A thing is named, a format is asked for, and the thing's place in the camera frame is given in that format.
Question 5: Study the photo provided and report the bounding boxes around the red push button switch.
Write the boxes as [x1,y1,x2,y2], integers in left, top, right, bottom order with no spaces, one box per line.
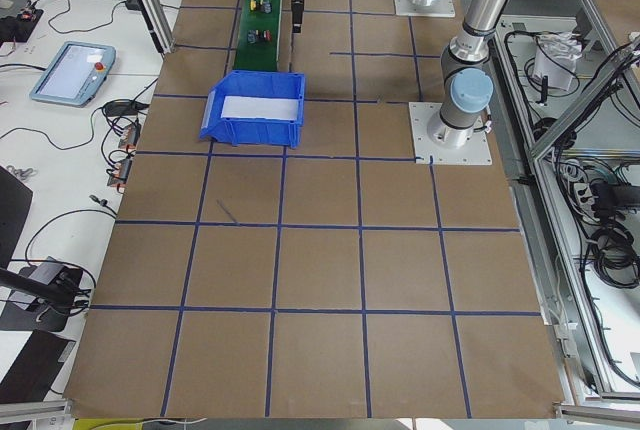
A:
[247,29,272,45]

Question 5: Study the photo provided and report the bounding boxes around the white foam pad left bin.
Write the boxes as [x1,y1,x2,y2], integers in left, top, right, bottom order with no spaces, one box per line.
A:
[221,96,298,121]

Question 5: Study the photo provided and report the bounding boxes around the teach pendant near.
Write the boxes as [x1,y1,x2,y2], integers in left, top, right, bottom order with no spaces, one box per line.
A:
[29,41,116,107]

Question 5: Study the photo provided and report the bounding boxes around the yellow push button switch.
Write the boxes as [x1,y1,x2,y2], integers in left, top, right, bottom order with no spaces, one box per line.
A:
[249,0,272,14]

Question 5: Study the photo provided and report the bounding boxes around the blue left plastic bin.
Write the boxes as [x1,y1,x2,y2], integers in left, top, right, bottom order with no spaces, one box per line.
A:
[199,70,306,148]

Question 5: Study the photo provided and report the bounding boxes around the green conveyor belt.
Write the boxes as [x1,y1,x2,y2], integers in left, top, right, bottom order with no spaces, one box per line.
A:
[233,0,282,71]

